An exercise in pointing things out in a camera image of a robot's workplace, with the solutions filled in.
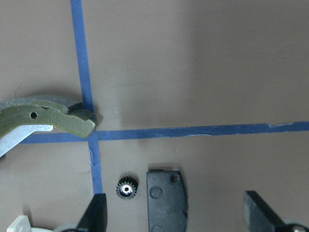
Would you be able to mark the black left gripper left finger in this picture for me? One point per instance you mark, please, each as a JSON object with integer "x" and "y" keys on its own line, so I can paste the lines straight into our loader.
{"x": 95, "y": 216}

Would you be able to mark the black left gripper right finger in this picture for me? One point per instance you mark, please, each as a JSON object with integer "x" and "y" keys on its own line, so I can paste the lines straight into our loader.
{"x": 259, "y": 216}

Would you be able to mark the black bearing gear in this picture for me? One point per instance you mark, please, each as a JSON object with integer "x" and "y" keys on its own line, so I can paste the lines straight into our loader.
{"x": 127, "y": 186}

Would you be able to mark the black brake pad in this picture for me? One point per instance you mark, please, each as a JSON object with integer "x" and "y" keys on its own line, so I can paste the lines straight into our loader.
{"x": 167, "y": 201}

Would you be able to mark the olive metal brake shoe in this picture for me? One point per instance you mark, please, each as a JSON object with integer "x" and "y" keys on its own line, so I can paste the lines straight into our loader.
{"x": 19, "y": 118}

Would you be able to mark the white curved plastic bracket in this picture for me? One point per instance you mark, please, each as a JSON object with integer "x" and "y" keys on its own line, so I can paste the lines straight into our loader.
{"x": 20, "y": 224}

